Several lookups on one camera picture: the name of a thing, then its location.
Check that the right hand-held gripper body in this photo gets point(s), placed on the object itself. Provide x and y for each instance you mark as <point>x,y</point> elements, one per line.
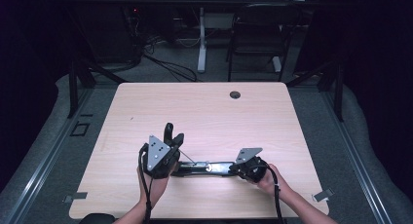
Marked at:
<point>253,168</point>

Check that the black metal stand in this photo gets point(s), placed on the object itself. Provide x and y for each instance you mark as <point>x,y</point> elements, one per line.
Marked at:
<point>338,91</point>
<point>73,87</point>

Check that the black table grommet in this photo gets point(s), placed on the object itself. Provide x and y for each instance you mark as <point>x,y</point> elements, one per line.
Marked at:
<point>234,94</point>

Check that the white desk leg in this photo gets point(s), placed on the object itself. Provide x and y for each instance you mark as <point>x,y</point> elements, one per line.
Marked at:
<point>202,48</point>
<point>277,64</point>

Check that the person's right hand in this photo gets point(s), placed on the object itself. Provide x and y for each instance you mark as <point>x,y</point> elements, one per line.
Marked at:
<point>272,183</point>

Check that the black folding chair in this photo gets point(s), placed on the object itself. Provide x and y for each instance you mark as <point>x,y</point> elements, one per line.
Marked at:
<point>259,35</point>

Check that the black stapler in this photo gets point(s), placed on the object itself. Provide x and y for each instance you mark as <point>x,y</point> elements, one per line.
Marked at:
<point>214,168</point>

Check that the person's dark clothing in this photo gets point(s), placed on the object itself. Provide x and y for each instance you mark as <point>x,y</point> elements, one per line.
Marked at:
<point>97,219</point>

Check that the dark computer tower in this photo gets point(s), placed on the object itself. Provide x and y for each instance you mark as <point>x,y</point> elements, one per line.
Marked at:
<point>110,35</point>

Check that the metal floor rail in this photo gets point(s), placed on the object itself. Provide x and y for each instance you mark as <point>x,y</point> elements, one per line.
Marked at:
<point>48,159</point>
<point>357,159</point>

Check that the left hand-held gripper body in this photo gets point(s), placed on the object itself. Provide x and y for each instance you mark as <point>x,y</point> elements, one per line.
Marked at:
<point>159,159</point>

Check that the person's left hand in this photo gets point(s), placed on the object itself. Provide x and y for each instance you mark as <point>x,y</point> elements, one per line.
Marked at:
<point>156,188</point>

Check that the grey tape strip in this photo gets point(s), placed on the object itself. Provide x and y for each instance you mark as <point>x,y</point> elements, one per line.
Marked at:
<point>323,195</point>
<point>76,196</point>

